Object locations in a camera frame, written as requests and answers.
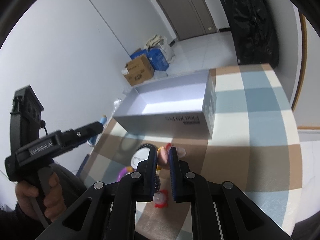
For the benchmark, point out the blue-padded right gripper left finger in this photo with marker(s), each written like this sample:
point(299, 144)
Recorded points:
point(139, 185)

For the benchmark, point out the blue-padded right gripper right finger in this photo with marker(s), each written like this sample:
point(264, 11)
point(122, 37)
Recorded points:
point(186, 186)

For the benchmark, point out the red frilled small badge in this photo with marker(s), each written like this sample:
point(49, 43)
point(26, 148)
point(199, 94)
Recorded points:
point(160, 199)

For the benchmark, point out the white red-rimmed button badge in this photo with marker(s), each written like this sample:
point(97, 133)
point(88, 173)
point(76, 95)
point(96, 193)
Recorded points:
point(141, 154)

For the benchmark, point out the pink figurine keychain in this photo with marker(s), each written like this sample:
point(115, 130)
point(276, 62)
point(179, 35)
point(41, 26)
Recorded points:
point(163, 155)

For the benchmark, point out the blue white bottle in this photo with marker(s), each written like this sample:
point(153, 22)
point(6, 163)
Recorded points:
point(92, 140)

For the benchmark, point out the grey open cardboard box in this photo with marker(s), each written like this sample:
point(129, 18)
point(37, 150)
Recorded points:
point(180, 106)

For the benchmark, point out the checkered brown blue mat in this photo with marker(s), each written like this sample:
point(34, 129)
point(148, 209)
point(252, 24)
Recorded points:
point(255, 144)

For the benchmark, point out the brown cardboard box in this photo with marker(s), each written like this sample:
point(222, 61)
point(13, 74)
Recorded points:
point(138, 70)

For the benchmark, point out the blue cardboard box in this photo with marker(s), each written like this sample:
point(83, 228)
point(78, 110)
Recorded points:
point(155, 57)

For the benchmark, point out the white bag with cloth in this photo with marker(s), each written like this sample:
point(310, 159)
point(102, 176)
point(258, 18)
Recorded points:
point(161, 43)

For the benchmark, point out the black large bag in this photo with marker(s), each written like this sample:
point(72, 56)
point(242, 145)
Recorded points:
point(254, 34)

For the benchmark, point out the grey door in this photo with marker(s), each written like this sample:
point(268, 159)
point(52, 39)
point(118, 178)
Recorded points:
point(188, 18)

